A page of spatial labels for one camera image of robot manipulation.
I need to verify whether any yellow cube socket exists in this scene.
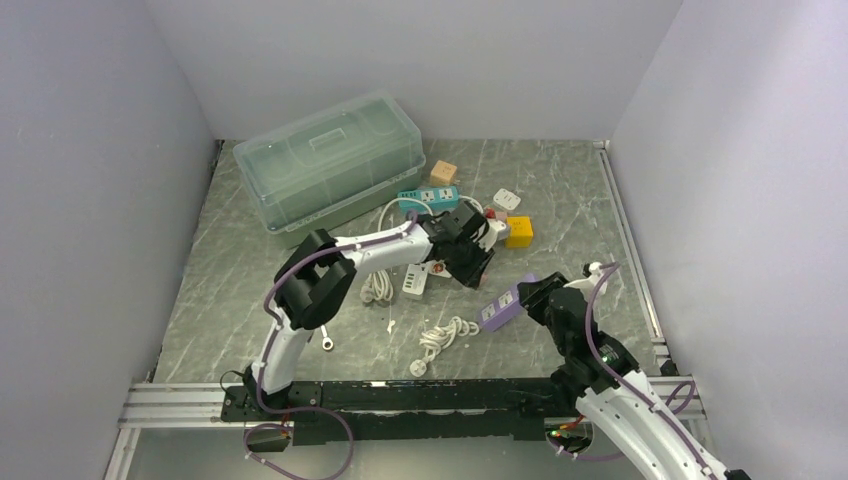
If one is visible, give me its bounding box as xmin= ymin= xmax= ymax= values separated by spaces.
xmin=504 ymin=216 xmax=535 ymax=249

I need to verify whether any teal power strip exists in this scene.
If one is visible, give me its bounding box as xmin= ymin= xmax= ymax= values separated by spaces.
xmin=397 ymin=186 xmax=461 ymax=213

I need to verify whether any clear plastic storage box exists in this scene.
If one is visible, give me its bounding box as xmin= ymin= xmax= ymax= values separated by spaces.
xmin=233 ymin=92 xmax=426 ymax=249

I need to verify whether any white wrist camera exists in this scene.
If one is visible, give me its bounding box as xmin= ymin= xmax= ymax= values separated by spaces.
xmin=479 ymin=212 xmax=511 ymax=250
xmin=565 ymin=262 xmax=619 ymax=295

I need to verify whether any white plug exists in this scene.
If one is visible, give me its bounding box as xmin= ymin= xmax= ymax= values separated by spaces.
xmin=493 ymin=188 xmax=522 ymax=212

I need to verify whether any silver combination wrench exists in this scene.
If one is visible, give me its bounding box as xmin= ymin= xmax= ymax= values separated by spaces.
xmin=320 ymin=325 xmax=334 ymax=352

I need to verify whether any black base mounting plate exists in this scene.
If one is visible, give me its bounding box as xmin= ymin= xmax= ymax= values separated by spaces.
xmin=220 ymin=378 xmax=578 ymax=446

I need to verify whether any aluminium frame rail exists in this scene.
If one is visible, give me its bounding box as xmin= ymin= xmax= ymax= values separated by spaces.
xmin=119 ymin=139 xmax=709 ymax=479

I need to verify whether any white power strip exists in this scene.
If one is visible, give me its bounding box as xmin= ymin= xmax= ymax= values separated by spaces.
xmin=401 ymin=264 xmax=429 ymax=300

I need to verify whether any beige cube plug adapter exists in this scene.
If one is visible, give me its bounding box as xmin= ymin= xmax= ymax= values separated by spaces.
xmin=429 ymin=160 xmax=458 ymax=187

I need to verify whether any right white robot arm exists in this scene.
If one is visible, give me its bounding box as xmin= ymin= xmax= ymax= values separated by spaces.
xmin=517 ymin=263 xmax=748 ymax=479

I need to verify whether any white purple strip cable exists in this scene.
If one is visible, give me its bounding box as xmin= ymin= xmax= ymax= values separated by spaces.
xmin=409 ymin=315 xmax=481 ymax=379

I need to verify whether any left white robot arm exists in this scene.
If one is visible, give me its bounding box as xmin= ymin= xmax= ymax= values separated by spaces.
xmin=244 ymin=201 xmax=499 ymax=399

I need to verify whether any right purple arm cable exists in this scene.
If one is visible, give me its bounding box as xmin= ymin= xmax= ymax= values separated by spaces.
xmin=546 ymin=261 xmax=723 ymax=480

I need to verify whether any white cube socket red print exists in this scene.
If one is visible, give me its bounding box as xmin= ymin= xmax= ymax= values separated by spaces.
xmin=427 ymin=261 xmax=452 ymax=278

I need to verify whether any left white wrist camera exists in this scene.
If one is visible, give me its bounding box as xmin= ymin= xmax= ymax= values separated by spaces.
xmin=479 ymin=212 xmax=511 ymax=250

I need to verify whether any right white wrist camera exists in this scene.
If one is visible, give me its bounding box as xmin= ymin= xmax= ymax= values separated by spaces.
xmin=565 ymin=262 xmax=619 ymax=295

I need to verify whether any purple power strip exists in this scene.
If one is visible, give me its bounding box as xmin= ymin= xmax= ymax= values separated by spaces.
xmin=476 ymin=273 xmax=538 ymax=332

